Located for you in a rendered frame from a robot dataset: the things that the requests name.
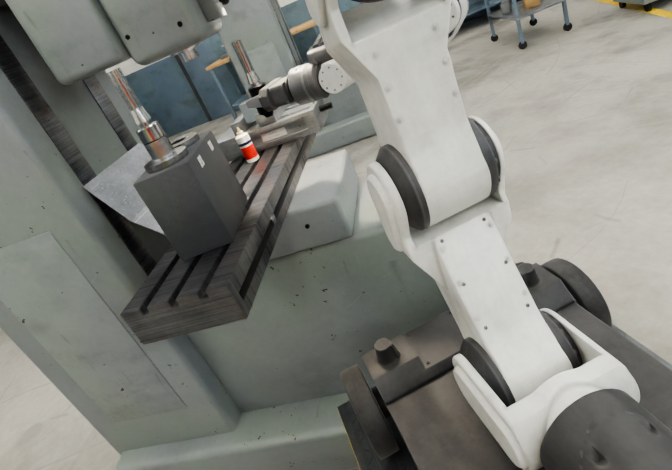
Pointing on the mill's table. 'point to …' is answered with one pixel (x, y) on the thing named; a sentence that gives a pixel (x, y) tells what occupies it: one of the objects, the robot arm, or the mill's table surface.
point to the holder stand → (193, 195)
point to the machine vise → (291, 126)
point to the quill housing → (151, 9)
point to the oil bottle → (246, 146)
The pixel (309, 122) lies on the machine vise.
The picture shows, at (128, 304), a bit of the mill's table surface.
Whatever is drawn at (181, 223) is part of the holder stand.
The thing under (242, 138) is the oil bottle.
